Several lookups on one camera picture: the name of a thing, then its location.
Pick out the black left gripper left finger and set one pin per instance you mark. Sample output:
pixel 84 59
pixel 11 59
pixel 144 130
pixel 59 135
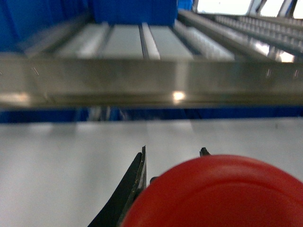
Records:
pixel 129 188

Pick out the red emergency stop button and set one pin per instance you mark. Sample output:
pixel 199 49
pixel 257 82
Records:
pixel 220 191

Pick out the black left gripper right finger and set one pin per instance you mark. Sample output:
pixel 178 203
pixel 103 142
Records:
pixel 204 152

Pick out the stainless steel shelf rail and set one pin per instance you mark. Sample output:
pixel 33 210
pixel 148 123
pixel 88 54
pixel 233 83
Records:
pixel 63 82

